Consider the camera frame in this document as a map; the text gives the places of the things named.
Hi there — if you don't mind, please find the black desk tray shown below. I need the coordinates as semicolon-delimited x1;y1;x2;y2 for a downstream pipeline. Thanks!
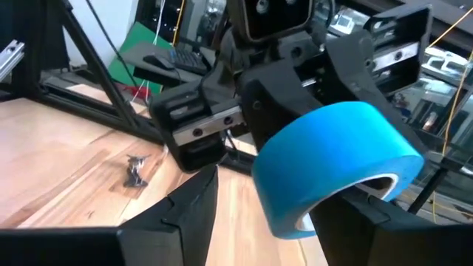
121;40;208;89

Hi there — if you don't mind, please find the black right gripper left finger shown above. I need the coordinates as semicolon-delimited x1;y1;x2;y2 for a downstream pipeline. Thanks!
0;164;220;266

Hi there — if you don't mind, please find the black computer mouse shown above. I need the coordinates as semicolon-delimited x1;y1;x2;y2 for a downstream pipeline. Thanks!
143;54;175;72

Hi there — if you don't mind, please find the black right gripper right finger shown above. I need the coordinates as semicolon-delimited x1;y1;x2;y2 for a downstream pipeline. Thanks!
310;184;473;266

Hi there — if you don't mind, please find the black keyboard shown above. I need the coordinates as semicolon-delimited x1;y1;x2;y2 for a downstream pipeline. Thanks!
168;47;208;75

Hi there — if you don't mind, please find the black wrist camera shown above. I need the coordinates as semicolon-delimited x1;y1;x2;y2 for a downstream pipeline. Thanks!
227;0;316;43

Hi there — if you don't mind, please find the blue tape roll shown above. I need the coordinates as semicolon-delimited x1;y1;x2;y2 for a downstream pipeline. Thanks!
251;100;425;240

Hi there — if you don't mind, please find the green board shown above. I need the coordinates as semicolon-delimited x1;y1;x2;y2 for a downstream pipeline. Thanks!
108;21;174;95

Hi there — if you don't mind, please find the black aluminium table frame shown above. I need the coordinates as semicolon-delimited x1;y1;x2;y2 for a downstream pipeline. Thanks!
0;0;256;174

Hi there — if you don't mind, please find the yellow extension cord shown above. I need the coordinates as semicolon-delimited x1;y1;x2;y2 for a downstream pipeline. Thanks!
441;47;473;158

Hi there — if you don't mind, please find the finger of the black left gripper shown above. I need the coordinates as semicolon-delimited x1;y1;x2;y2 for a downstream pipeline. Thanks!
238;58;327;152
324;31;429;157

